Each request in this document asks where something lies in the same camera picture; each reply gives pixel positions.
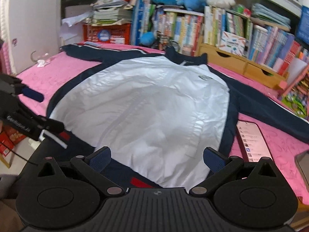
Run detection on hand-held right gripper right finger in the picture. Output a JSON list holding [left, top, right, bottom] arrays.
[[189, 147, 280, 197]]

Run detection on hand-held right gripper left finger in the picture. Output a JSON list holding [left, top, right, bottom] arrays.
[[36, 146, 125, 196]]

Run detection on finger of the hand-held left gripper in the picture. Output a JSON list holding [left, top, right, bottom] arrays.
[[29, 116, 65, 133], [13, 82, 44, 102]]

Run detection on navy and white jacket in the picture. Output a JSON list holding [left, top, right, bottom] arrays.
[[41, 44, 309, 189]]

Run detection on pink printed blanket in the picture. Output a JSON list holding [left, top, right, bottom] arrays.
[[16, 42, 309, 206]]

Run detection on red snack box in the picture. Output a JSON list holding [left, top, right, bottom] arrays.
[[0, 126, 27, 160]]

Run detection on crumpled clear plastic bag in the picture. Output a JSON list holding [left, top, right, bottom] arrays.
[[31, 51, 55, 68]]

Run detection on smartphone with red case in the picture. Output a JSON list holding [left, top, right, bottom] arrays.
[[235, 120, 274, 163]]

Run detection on white paper sheets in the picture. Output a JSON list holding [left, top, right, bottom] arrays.
[[60, 17, 94, 46]]

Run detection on grey tablet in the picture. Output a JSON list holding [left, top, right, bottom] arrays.
[[295, 150, 309, 194]]

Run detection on red plastic crate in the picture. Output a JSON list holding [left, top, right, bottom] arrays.
[[82, 23, 132, 45]]

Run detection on wooden desk organizer with drawers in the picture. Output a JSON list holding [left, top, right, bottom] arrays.
[[197, 42, 289, 89]]

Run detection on pink toy house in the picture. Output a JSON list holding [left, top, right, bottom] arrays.
[[279, 65, 309, 120]]

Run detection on stack of paper workbooks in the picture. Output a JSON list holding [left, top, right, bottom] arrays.
[[90, 0, 133, 26]]

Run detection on white printed cardboard box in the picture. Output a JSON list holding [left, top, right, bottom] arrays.
[[221, 31, 249, 56]]

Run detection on miniature black bicycle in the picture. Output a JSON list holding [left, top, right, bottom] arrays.
[[154, 35, 181, 52]]

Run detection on blue plush ball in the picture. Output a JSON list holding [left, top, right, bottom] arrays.
[[139, 32, 156, 45]]

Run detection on row of pastel series books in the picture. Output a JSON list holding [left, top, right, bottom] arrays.
[[249, 24, 302, 78]]

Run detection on row of tall blue books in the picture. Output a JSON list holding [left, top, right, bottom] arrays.
[[130, 0, 157, 46]]

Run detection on row of children's storybooks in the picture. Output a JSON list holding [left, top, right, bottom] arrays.
[[154, 8, 204, 56]]

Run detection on green plush toy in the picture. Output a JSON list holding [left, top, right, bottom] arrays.
[[235, 5, 251, 17]]

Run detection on stack of teal folders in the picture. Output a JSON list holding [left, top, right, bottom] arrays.
[[251, 3, 291, 31]]

